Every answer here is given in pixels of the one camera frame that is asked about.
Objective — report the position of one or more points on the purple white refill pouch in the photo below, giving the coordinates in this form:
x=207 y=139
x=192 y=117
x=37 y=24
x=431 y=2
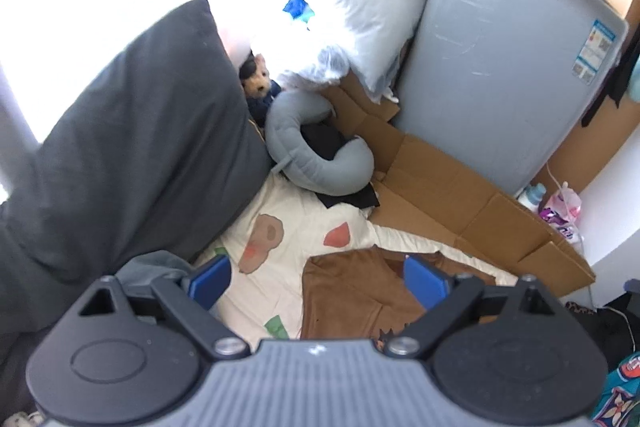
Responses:
x=570 y=234

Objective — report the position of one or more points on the plush toy bear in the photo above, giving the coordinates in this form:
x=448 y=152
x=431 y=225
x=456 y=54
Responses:
x=257 y=82

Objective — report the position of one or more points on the leopard print garment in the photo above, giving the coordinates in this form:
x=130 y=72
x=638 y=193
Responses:
x=580 y=307

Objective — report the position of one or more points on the bear print blanket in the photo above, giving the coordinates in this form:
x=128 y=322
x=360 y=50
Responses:
x=300 y=217

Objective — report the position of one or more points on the detergent bottle with blue cap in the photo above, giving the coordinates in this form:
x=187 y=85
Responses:
x=532 y=197

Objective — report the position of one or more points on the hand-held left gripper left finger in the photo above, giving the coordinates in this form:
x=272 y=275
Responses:
x=210 y=282

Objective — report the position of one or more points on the small cardboard box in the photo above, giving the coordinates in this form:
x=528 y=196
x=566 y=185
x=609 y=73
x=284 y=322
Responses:
x=360 y=104

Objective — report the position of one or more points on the blue plastic piece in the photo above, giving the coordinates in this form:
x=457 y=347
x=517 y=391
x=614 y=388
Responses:
x=297 y=7

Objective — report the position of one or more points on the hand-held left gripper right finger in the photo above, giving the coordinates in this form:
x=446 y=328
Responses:
x=425 y=282

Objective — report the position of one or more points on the pink plastic bag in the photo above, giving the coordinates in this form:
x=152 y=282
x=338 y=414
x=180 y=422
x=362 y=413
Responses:
x=562 y=207

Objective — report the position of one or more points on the grey-blue garment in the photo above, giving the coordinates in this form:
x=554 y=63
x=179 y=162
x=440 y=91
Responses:
x=150 y=264

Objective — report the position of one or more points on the teal patterned cloth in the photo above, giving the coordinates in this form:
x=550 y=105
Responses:
x=625 y=387

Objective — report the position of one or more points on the flattened cardboard box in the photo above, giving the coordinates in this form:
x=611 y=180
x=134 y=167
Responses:
x=450 y=197

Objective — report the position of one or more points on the dark grey pillow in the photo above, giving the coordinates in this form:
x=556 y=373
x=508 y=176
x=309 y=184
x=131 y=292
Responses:
x=140 y=132

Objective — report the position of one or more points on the grey neck pillow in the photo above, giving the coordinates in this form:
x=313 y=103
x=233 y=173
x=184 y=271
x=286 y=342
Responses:
x=350 y=167

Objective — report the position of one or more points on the brown t-shirt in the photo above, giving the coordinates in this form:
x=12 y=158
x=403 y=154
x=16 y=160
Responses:
x=350 y=297

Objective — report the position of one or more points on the black cloth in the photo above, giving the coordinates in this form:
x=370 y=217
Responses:
x=325 y=139

